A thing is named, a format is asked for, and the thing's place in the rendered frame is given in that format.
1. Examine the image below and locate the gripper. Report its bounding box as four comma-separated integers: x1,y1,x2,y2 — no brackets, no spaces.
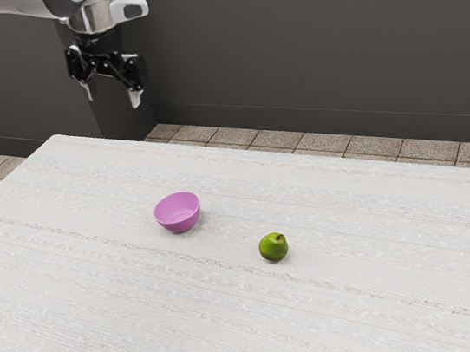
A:
61,22,153,118

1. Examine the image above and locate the purple bowl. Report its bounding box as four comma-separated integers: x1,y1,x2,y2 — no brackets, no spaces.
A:
150,189,206,238

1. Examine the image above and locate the green pear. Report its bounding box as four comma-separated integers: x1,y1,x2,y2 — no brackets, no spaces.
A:
256,229,292,265

